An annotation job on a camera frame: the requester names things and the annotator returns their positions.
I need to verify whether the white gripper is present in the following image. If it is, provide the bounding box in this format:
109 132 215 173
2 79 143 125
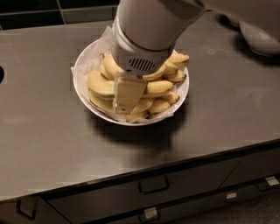
111 15 174 115

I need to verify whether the yellow banana with brown stem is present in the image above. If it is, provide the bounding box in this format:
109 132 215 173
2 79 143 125
87 71 114 97

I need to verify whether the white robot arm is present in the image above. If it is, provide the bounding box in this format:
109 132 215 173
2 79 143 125
111 0 280 114

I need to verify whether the middle long yellow banana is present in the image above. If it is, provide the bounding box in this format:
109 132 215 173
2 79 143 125
143 80 173 98

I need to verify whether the long yellow banana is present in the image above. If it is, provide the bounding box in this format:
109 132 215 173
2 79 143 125
143 80 173 98
168 53 189 63

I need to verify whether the top centre yellow banana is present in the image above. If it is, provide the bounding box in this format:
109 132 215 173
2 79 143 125
99 53 166 81

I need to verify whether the front bottom yellow banana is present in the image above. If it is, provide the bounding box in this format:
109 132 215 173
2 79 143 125
88 90 154 115

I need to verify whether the bottom edge banana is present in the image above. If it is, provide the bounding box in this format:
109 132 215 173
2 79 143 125
124 110 149 122

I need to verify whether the edge banana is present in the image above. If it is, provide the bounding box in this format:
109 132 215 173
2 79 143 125
124 110 149 122
164 70 186 82

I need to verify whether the left back banana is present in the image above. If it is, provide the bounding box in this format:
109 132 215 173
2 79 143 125
100 64 115 81

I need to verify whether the small right front banana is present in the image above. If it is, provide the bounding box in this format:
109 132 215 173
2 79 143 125
148 99 171 114

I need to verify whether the small banana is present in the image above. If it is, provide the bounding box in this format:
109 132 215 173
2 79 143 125
161 92 179 104
148 99 171 114

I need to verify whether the white bowl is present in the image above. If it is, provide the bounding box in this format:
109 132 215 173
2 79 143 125
72 38 190 127

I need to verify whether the upper back yellow banana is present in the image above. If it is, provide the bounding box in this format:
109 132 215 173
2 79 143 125
164 61 179 74

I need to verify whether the right edge banana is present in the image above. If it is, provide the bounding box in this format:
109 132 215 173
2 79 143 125
164 70 186 82

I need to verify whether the rear long yellow banana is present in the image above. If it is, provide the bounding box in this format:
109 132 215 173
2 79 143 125
168 53 189 63

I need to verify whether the white paper liner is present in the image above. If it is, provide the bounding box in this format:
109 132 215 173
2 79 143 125
70 25 190 124

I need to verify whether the upper middle drawer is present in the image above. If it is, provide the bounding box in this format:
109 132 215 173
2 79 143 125
50 158 239 224

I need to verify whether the drawer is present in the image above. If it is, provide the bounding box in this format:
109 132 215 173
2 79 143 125
221 148 280 187
0 196 69 224
50 158 239 224

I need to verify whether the white label on drawer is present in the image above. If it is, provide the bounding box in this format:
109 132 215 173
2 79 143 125
226 192 237 200

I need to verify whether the right upper drawer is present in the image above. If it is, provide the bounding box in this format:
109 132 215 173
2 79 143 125
221 148 280 187

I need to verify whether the left drawer front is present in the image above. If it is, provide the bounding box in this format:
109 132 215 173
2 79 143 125
0 196 69 224

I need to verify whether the black drawer handle middle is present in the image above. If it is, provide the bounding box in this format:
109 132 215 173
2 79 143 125
137 176 170 195

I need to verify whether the black drawer handle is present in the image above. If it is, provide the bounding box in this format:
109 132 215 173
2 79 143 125
137 176 170 195
16 199 37 221

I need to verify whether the lower drawer handle with label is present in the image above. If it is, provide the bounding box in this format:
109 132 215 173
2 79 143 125
139 207 160 223

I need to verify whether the drawer handle with label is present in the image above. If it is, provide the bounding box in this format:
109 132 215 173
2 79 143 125
256 176 280 192
139 207 160 223

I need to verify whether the black drawer handle left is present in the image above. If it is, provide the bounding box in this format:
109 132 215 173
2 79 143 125
16 199 37 221

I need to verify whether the right drawer handle with label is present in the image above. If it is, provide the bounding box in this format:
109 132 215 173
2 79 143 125
256 176 280 192

